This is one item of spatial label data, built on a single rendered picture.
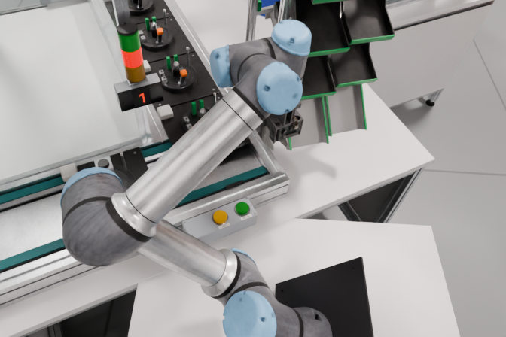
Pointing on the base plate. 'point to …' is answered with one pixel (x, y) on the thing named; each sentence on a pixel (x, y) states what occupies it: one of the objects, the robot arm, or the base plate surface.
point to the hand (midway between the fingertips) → (268, 141)
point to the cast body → (105, 163)
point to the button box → (214, 232)
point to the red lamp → (132, 59)
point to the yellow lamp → (135, 74)
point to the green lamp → (131, 43)
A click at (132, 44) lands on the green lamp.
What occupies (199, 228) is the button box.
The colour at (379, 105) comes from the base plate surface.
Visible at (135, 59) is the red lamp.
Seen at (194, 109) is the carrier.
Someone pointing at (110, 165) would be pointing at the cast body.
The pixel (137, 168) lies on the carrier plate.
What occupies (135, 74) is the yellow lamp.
